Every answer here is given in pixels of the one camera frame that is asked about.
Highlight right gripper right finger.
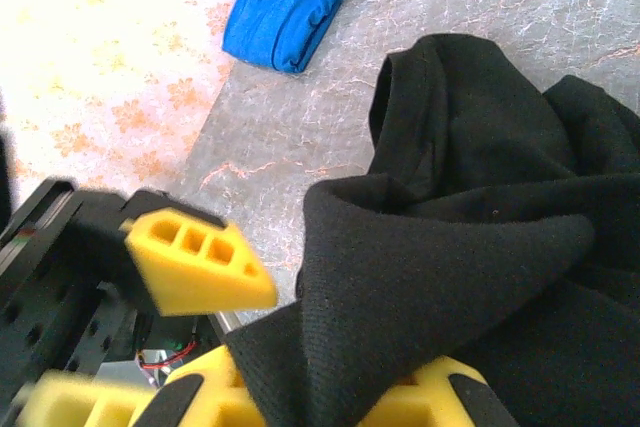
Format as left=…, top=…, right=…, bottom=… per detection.
left=357, top=355, right=516, bottom=427

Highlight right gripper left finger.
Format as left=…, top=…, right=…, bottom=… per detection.
left=134, top=345, right=266, bottom=427

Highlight black t-shirt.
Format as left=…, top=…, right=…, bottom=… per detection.
left=224, top=32, right=640, bottom=427

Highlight folded blue t-shirt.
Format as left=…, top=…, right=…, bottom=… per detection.
left=222, top=0, right=364, bottom=74

